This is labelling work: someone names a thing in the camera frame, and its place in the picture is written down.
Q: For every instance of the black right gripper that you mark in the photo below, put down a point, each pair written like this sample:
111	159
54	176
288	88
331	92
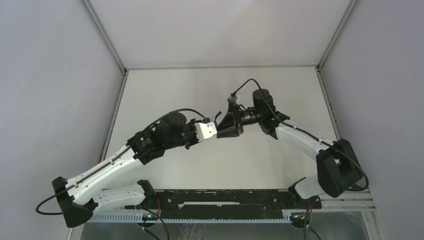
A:
228	127

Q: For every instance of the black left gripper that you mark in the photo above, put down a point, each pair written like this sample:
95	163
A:
191	125

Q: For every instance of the chrome water faucet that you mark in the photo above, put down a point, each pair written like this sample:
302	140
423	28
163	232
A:
216	117

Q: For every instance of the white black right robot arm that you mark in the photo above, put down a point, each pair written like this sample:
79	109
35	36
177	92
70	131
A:
337	166

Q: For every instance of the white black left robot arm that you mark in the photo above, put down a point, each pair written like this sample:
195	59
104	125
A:
83	196

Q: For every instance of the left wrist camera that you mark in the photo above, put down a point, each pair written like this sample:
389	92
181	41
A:
205	131

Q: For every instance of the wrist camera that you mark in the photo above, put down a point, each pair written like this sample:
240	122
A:
233	98
205	131

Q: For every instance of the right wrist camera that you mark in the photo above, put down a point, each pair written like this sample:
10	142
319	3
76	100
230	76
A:
233	98

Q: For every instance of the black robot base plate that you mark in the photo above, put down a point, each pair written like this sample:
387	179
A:
228	204

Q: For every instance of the aluminium frame rail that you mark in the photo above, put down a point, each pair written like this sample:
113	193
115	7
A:
349	201

